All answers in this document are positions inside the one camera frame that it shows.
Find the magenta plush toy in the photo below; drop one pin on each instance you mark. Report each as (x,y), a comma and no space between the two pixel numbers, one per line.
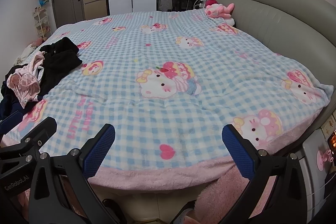
(211,1)

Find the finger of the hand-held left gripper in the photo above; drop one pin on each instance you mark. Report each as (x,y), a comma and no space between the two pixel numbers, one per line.
(8,121)
(39,136)

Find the pink fuzzy clothing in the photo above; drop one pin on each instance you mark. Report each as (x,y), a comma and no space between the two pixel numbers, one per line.
(218,195)

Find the white charger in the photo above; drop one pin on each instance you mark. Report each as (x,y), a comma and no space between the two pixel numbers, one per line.
(201,2)

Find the pink plush toy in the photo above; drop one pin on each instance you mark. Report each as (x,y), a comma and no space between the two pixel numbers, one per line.
(218,10)

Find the blue checked printed blanket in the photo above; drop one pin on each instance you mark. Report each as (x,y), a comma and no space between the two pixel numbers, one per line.
(168,56)

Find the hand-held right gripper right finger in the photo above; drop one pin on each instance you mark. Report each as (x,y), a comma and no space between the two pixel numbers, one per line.
(237,153)

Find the black garment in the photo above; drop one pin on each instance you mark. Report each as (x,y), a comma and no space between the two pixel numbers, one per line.
(60,61)

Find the pink sticker hook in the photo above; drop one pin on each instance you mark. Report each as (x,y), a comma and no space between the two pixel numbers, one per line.
(323,161)

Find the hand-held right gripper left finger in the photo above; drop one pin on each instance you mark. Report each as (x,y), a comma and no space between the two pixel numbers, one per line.
(101,150)

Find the pink printed pajama pants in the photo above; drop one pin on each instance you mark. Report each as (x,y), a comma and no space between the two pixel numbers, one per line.
(23,82)

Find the white bedside cabinet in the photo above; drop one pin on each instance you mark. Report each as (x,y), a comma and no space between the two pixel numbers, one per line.
(312,187)

